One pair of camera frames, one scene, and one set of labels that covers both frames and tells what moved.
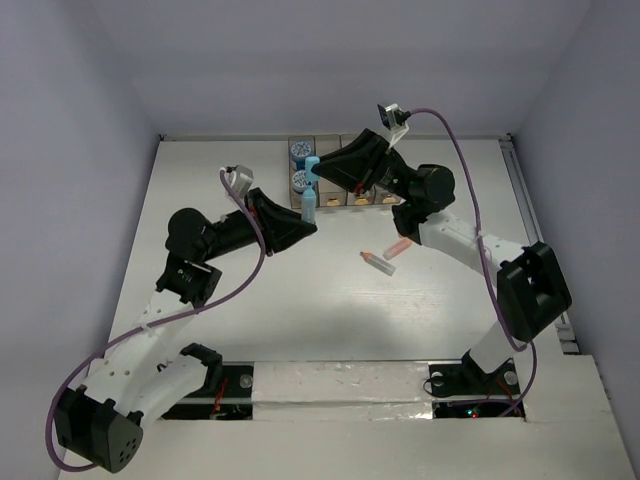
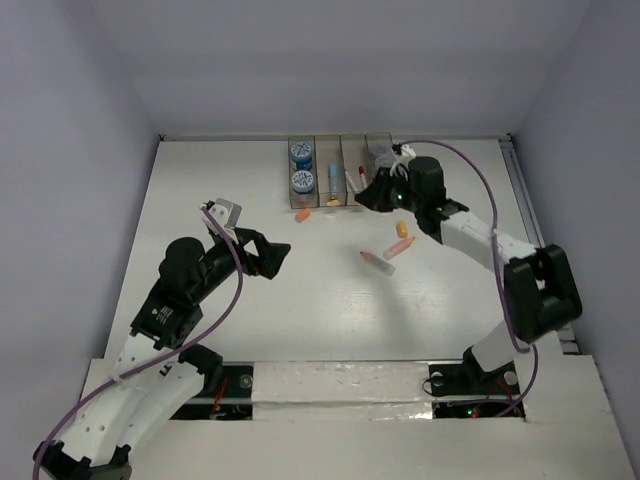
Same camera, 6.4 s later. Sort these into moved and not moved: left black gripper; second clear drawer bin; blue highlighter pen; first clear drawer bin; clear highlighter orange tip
Moved: blue highlighter pen; left black gripper
Not moved: second clear drawer bin; clear highlighter orange tip; first clear drawer bin
